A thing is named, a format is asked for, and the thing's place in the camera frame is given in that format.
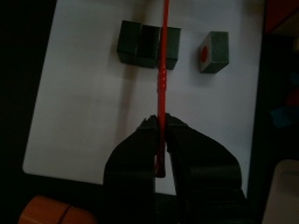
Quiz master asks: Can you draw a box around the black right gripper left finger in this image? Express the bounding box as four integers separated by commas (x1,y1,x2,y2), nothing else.
101,114,161,224

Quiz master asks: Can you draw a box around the pink rectangular plate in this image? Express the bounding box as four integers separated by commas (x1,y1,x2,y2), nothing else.
260,158,299,224

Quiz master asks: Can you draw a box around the white cutting board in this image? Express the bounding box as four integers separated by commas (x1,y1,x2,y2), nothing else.
22,0,267,196

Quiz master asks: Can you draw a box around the blue toy utensil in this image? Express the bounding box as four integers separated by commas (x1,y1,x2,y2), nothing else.
269,105,299,130

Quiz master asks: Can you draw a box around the orange toy carrot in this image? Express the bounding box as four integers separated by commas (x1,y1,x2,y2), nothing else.
16,195,98,224

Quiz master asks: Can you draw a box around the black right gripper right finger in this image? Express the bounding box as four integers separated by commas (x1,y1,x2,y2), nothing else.
164,113,249,224

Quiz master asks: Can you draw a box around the red toy knife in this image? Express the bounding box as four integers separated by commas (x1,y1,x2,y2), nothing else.
153,0,172,179

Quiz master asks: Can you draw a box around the green toy sushi piece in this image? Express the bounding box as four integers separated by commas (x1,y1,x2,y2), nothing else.
136,24,161,68
116,19,144,65
156,26,182,70
198,31,229,74

